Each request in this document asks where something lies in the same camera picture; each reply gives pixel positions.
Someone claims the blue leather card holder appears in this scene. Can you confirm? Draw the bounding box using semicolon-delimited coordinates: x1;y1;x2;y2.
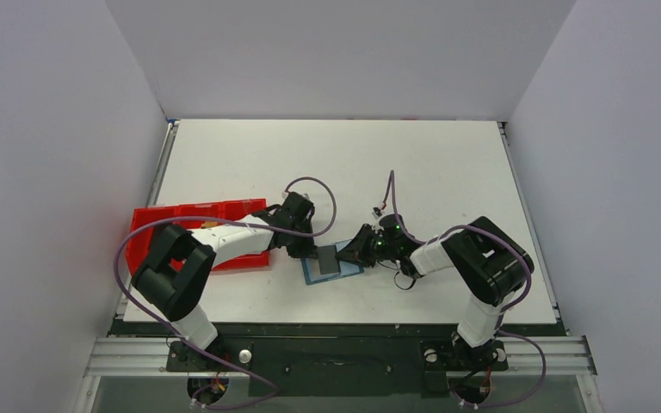
300;240;364;286

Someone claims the black credit card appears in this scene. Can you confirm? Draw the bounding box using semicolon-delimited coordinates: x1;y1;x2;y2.
317;244;341;277

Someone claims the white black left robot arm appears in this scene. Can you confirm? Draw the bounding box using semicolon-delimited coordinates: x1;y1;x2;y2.
336;214;534;348

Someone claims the red plastic compartment tray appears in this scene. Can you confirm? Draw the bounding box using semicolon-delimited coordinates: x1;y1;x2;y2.
125;198;272;276

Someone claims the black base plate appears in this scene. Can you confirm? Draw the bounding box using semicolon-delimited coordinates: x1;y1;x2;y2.
108;322;565;400

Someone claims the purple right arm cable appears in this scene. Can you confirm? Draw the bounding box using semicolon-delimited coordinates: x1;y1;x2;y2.
114;176;338;343

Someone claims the aluminium frame rail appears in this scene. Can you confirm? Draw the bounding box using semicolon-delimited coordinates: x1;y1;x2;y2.
84;336;596;378

